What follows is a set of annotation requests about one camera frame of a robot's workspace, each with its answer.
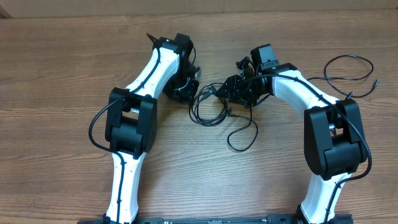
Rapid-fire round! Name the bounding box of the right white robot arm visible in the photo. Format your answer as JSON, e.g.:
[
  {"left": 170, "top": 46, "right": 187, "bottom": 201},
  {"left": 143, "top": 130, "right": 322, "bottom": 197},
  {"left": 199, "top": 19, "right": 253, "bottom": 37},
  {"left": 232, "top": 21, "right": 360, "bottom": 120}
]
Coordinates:
[{"left": 215, "top": 63, "right": 372, "bottom": 223}]

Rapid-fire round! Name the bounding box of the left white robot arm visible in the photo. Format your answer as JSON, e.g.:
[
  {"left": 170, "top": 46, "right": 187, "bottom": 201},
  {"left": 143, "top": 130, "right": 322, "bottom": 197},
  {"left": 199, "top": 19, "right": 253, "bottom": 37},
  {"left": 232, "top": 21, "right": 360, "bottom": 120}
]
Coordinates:
[{"left": 88, "top": 33, "right": 200, "bottom": 223}]

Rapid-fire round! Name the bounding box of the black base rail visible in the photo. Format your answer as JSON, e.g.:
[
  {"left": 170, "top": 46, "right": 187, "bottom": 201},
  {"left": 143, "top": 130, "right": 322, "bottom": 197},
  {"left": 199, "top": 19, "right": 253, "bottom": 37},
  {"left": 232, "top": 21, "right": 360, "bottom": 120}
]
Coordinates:
[{"left": 77, "top": 215, "right": 354, "bottom": 224}]

